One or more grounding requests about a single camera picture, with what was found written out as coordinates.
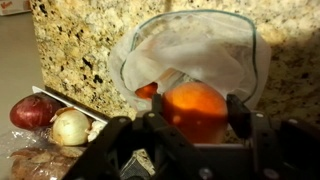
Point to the white onion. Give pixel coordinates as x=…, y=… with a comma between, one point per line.
x=70, y=128

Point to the red onion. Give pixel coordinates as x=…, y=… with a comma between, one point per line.
x=33, y=111

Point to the white cardboard box red print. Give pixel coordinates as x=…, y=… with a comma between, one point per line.
x=13, y=6

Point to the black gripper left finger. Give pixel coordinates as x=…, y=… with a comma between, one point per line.
x=96, y=150

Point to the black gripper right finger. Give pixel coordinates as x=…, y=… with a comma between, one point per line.
x=286, y=150

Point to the white garlic bulb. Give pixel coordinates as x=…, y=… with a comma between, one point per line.
x=96, y=128

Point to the bright orange peach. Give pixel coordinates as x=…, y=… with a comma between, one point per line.
x=196, y=110

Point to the clear bag of bread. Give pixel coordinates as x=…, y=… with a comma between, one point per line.
x=36, y=160

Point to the clear plastic bag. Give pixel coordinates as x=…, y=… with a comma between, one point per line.
x=200, y=50

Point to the dark red peach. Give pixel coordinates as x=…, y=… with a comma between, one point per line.
x=147, y=91

